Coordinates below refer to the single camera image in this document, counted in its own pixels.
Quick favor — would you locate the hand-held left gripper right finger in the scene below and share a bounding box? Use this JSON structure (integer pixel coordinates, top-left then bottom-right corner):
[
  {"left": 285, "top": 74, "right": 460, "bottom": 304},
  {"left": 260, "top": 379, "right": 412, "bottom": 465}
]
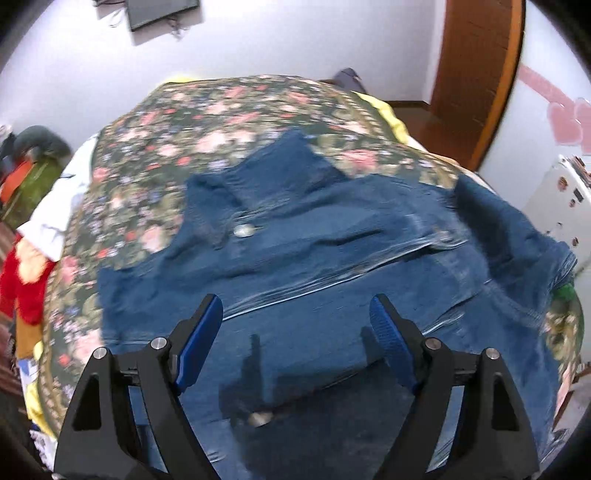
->
[{"left": 369, "top": 294, "right": 541, "bottom": 480}]

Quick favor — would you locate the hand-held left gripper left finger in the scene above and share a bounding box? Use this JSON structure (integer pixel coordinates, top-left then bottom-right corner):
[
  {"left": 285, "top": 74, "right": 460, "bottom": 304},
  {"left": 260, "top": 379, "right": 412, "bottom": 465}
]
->
[{"left": 53, "top": 294, "right": 224, "bottom": 480}]

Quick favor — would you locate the blue denim jacket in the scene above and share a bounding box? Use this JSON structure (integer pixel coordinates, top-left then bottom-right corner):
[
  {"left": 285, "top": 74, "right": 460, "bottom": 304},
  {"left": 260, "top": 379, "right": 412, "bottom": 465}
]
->
[{"left": 97, "top": 129, "right": 578, "bottom": 480}]

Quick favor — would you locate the brown cloth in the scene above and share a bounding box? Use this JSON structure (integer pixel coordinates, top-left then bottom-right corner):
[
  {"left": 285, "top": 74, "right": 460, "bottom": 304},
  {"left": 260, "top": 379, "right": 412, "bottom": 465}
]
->
[{"left": 14, "top": 318, "right": 44, "bottom": 361}]

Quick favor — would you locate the yellow cloth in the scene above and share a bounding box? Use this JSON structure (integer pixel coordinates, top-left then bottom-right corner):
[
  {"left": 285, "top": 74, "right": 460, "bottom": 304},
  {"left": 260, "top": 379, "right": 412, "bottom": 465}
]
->
[{"left": 24, "top": 381, "right": 54, "bottom": 437}]

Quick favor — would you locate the red and yellow plush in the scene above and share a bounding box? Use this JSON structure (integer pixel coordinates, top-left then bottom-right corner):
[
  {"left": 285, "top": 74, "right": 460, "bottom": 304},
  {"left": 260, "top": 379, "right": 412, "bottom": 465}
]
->
[{"left": 0, "top": 235, "right": 58, "bottom": 326}]

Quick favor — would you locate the white cloth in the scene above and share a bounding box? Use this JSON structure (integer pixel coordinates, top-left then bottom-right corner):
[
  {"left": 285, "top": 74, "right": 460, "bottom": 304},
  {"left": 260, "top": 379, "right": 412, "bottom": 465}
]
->
[{"left": 16, "top": 134, "right": 100, "bottom": 264}]

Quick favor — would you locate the dark green floral blanket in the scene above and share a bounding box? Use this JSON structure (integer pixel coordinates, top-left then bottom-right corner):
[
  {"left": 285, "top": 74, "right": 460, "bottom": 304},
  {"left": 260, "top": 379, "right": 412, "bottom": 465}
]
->
[{"left": 37, "top": 74, "right": 585, "bottom": 444}]

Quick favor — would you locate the white appliance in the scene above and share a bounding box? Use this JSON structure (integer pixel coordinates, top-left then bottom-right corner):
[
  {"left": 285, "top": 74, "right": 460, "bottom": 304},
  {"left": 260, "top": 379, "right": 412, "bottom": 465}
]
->
[{"left": 522, "top": 154, "right": 591, "bottom": 252}]

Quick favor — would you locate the green cloth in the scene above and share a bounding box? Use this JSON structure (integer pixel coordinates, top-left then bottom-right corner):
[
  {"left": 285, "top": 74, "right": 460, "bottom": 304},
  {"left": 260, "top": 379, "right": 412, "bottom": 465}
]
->
[{"left": 0, "top": 157, "right": 70, "bottom": 232}]

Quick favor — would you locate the orange cloth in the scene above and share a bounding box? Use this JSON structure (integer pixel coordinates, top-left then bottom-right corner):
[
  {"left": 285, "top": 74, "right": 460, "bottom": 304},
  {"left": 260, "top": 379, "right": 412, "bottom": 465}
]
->
[{"left": 0, "top": 159, "right": 35, "bottom": 204}]

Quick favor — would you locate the grey cloth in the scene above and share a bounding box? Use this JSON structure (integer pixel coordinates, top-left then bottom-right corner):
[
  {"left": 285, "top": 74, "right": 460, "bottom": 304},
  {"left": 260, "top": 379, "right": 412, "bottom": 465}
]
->
[{"left": 14, "top": 126, "right": 75, "bottom": 162}]

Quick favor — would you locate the dark object behind bed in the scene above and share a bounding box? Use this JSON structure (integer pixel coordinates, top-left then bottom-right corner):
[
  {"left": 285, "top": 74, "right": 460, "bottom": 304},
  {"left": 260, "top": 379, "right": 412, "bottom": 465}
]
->
[{"left": 332, "top": 68, "right": 368, "bottom": 93}]

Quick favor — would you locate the brown wooden door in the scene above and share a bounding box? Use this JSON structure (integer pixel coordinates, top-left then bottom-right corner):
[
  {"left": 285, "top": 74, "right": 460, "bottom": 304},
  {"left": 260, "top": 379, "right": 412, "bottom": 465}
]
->
[{"left": 429, "top": 0, "right": 527, "bottom": 171}]

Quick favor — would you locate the black wall television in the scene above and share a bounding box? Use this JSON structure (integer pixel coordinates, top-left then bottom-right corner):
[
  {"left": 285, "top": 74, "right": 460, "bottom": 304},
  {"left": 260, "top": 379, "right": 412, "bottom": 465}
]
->
[{"left": 124, "top": 0, "right": 201, "bottom": 32}]

